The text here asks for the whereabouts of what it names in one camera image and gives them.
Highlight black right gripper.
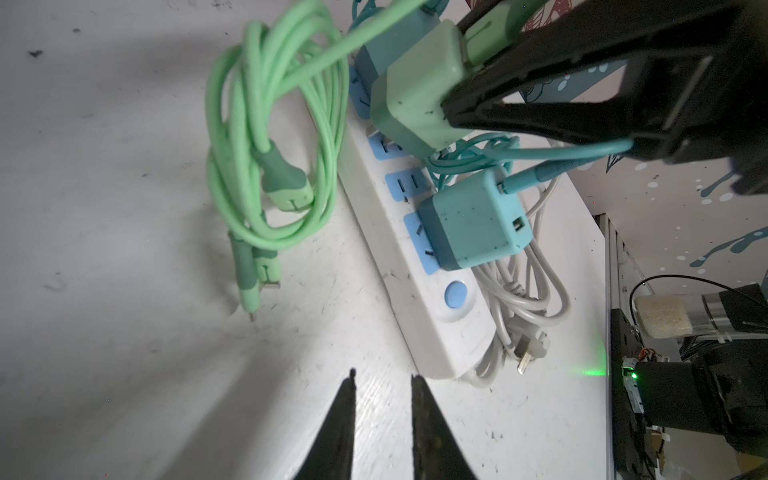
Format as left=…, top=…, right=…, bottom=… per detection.
left=442, top=1, right=767, bottom=195

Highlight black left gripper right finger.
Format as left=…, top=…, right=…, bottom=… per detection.
left=411, top=375, right=476, bottom=480

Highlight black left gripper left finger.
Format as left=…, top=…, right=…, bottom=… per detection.
left=294, top=368, right=357, bottom=480

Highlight white power strip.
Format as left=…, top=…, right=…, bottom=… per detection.
left=338, top=71, right=495, bottom=380

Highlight teal charger round plug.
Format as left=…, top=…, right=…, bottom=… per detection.
left=418, top=133, right=634, bottom=271

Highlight green charger with cable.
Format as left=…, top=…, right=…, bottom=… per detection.
left=205, top=0, right=553, bottom=322

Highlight teal charger with cable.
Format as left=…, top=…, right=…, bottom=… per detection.
left=354, top=0, right=449, bottom=95

